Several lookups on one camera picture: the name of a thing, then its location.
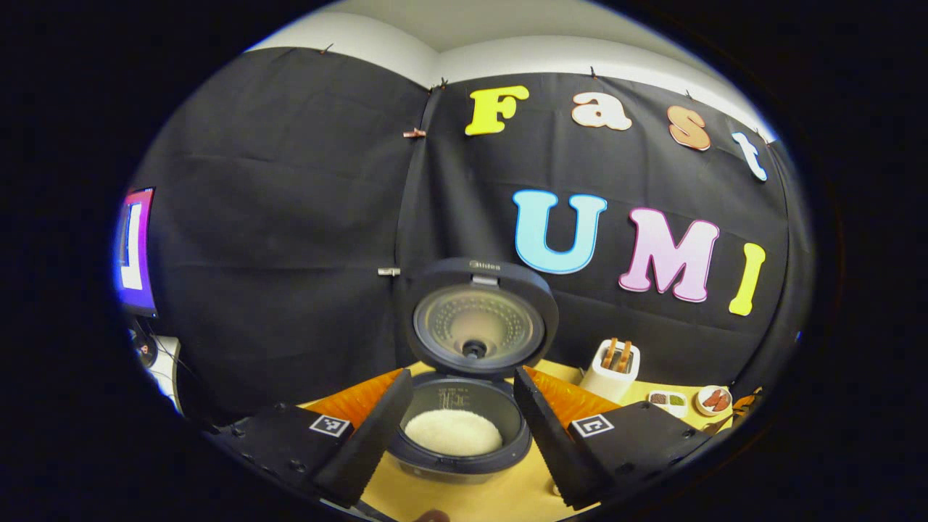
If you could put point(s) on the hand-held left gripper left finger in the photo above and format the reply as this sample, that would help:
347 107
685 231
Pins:
370 446

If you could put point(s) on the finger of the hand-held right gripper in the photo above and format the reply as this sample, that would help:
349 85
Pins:
747 407

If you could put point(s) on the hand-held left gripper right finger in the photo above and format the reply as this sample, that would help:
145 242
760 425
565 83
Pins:
551 442

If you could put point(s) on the white rice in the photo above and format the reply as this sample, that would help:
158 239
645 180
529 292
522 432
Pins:
453 433

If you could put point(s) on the dark grey rice cooker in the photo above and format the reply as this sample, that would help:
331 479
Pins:
478 322

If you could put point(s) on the red meat piece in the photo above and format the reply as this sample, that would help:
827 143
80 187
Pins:
722 402
710 399

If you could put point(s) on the round white plate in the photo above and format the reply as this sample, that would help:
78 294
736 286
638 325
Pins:
700 406

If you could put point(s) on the white divided dish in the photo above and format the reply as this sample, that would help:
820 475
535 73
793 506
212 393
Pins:
678 410

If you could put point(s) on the white toaster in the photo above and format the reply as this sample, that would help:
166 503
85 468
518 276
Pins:
605 384

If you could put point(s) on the toasted bread slice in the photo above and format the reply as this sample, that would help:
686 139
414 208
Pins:
624 357
609 353

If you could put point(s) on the white device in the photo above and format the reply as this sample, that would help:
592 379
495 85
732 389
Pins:
167 370

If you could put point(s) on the computer monitor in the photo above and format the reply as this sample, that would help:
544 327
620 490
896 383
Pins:
138 254

